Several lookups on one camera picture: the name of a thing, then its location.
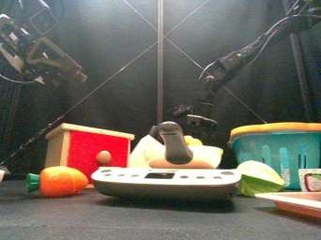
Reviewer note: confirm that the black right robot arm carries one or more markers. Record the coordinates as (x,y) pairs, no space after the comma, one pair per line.
(235,59)

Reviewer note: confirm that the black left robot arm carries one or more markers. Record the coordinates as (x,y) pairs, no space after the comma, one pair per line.
(6,15)

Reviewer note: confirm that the white toy pot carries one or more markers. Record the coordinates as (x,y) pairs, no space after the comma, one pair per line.
(209,154)

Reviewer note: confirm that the yellow toy food piece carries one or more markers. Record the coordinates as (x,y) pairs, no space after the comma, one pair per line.
(193,140)

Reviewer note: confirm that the pale cream leaf-shaped piece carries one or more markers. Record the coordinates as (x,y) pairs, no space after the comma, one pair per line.
(141,153)

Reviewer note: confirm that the teal basket with orange rim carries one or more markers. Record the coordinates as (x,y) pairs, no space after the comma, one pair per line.
(272,150)

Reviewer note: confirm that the grey digital kitchen scale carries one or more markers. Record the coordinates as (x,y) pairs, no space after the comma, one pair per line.
(168,184)

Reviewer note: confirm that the green toy cabbage leaf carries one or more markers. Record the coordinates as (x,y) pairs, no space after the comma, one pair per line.
(259,178)

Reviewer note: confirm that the red wooden drawer box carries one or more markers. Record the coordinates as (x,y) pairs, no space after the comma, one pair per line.
(90,150)

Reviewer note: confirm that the orange toy carrot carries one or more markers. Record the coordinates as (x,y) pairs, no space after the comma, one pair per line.
(58,181)

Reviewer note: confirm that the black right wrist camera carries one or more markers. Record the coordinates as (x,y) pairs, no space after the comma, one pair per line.
(181,111)

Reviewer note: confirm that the grey vertical frame pole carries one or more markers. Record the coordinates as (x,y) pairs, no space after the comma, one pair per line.
(160,56)

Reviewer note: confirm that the dark frame pole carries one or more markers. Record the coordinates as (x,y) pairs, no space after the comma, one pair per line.
(299,75)

